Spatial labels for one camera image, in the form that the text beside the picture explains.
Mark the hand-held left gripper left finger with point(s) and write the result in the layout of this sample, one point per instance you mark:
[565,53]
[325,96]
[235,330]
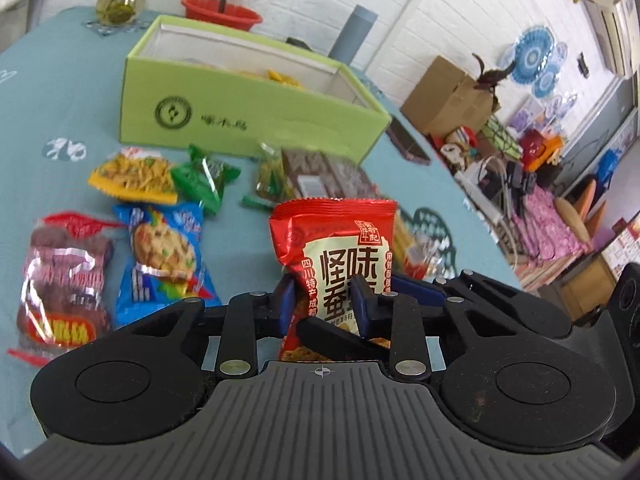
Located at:
[284,307]

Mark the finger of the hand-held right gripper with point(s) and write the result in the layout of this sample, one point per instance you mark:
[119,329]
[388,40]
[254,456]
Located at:
[415,287]
[330,337]

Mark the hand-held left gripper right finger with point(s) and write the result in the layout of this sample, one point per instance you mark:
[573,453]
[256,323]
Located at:
[361,310]

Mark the clear candy packet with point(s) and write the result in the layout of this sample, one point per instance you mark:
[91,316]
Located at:
[415,250]

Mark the red snack packet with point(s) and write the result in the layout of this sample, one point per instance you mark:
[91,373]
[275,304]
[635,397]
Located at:
[330,240]

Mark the blue snack packet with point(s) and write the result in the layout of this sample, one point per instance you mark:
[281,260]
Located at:
[160,255]

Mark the brown biscuit packet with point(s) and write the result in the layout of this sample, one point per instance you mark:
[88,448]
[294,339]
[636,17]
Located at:
[320,172]

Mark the yellow snack packet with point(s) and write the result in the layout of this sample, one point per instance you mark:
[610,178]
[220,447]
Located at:
[132,175]

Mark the green cardboard box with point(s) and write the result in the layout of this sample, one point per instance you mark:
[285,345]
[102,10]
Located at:
[200,110]

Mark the maroon clear snack packet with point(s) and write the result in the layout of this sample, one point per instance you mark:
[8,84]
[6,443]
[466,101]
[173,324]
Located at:
[60,280]

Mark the pink flowered blanket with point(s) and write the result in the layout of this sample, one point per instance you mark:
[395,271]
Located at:
[550,230]

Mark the round woven cushion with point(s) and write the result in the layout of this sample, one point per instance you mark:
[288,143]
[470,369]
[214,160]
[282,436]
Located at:
[565,210]

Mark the orange cone cushions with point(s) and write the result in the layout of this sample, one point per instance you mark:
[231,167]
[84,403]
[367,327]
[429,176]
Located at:
[590,197]

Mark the clear packet with green sticks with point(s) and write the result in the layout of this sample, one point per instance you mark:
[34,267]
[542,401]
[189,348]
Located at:
[270,180]

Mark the dark phone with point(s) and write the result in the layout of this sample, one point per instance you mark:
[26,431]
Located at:
[407,142]

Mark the red and white toy clock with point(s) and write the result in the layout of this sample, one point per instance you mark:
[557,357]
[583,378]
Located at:
[457,147]

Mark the green snack packet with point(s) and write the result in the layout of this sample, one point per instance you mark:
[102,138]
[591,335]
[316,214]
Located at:
[205,180]

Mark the black device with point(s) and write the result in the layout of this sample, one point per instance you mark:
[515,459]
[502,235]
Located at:
[520,180]

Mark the green white box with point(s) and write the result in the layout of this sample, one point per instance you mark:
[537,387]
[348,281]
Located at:
[497,135]

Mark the orange toy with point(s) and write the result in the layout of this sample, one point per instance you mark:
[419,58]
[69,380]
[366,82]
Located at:
[550,152]

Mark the red toy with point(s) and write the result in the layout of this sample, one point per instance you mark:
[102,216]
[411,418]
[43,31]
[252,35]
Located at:
[532,145]

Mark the brown cardboard box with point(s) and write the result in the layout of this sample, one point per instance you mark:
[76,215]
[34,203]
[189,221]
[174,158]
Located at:
[445,100]

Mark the purple picture cards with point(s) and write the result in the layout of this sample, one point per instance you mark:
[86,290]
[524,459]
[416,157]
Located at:
[527,112]

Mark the dried dark red plant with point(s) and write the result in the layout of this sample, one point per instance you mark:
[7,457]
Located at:
[487,80]

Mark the small yellow wrapped snack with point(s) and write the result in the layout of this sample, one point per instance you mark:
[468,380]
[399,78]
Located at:
[281,78]

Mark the grey-blue thermos bottle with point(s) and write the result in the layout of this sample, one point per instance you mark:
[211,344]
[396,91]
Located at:
[350,35]

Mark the blue paper fan decoration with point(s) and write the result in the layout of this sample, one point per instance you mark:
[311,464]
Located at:
[532,52]

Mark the white air conditioner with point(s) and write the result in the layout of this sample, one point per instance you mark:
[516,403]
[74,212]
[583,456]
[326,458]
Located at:
[612,25]

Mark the red plastic basin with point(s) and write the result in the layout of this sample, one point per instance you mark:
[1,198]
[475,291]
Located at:
[235,15]

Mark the teal tablecloth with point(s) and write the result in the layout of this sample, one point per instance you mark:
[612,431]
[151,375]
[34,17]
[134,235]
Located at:
[60,85]

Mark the black wall socket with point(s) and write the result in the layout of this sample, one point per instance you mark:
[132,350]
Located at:
[581,65]

